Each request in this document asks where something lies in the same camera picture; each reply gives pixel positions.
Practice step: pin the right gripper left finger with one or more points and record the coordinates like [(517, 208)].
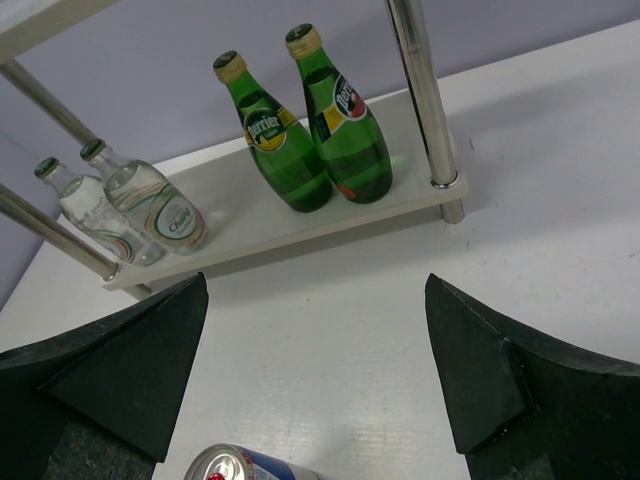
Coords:
[(101, 401)]

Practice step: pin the silver can red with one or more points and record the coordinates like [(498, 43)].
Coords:
[(234, 462)]

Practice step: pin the green glass bottle front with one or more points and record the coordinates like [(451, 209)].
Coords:
[(281, 147)]

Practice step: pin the clear bottle green cap front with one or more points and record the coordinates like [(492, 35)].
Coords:
[(148, 199)]

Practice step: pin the green glass bottle back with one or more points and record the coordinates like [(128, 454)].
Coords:
[(344, 130)]

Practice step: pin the green glass bottle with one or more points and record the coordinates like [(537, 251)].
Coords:
[(281, 147), (344, 130)]

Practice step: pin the clear bottle green cap back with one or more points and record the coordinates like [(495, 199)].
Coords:
[(90, 215)]

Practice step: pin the white two-tier shelf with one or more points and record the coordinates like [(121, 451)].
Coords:
[(243, 214)]

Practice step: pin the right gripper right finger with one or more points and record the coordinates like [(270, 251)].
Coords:
[(523, 404)]

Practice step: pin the clear bottle green cap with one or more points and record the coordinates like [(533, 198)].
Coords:
[(90, 215), (148, 199)]

